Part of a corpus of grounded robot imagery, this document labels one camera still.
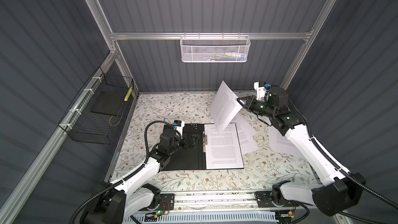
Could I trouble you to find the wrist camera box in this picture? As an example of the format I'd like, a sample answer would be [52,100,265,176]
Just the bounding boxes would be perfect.
[254,82,271,101]
[173,120,185,129]

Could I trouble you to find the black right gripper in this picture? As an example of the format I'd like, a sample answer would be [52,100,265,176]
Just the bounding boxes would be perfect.
[237,95,274,119]

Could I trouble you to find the black pad in basket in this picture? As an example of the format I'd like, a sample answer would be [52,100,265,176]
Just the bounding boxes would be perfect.
[91,92,125,117]

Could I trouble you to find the yellow marker in basket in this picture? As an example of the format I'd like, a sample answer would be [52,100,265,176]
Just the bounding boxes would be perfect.
[124,87,133,102]

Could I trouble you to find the orange folder black inside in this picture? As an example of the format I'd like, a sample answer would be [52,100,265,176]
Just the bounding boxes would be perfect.
[160,122,245,172]

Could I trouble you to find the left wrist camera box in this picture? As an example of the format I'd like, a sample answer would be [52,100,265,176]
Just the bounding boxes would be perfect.
[173,120,185,129]

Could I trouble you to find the floral table mat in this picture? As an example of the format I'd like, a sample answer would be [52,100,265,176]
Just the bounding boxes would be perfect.
[110,93,317,191]

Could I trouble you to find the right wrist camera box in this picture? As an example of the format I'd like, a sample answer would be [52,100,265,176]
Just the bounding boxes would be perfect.
[254,82,271,101]

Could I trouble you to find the markers in white basket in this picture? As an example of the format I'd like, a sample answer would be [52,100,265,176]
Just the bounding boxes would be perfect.
[206,52,247,62]

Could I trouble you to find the white vented panel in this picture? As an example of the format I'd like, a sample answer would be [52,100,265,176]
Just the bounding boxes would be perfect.
[124,211,279,224]

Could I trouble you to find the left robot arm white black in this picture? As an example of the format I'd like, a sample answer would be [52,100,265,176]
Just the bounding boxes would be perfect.
[79,125,203,224]

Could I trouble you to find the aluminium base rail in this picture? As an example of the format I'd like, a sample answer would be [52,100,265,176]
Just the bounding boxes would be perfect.
[90,188,340,214]

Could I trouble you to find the white wire mesh basket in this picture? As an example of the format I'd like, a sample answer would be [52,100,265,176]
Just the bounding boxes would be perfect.
[179,37,251,63]

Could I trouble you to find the black corrugated cable right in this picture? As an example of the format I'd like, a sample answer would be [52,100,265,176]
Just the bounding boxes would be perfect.
[287,97,398,224]

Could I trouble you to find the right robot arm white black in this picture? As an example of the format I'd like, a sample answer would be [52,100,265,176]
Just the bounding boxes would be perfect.
[236,85,366,216]

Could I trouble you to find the aluminium frame crossbar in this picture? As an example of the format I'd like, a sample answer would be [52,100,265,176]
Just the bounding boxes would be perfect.
[111,32,308,40]

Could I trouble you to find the aluminium frame post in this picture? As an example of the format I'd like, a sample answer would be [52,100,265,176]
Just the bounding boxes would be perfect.
[85,0,133,78]
[280,0,337,89]

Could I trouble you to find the black corrugated cable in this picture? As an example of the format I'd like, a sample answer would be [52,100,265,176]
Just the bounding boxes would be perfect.
[68,120,182,224]
[287,97,398,224]

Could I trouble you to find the white printed sheets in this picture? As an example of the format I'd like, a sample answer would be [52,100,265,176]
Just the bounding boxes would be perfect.
[210,81,242,133]

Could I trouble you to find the black wire basket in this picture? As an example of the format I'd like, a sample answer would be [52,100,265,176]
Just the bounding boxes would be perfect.
[59,69,134,145]

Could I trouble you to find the aluminium frame post left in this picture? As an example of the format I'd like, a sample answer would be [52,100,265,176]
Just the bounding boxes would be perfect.
[85,0,133,78]

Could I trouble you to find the aluminium frame post right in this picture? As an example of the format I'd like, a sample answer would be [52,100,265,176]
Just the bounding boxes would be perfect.
[280,0,337,89]

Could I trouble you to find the black corrugated cable left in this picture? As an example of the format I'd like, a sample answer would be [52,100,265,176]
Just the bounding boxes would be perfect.
[68,120,182,224]

